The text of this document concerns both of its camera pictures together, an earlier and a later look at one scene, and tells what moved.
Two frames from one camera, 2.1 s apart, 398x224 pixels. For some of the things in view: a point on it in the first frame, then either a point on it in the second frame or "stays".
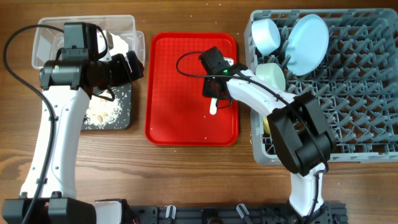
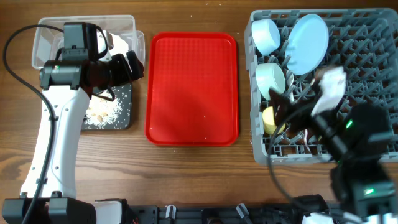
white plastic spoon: x=213 y=108 → x=290 y=80
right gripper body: x=209 y=93 → x=305 y=120
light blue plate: x=306 y=45 stays
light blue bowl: x=266 y=35 stays
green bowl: x=273 y=73 stays
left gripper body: x=117 y=72 stays
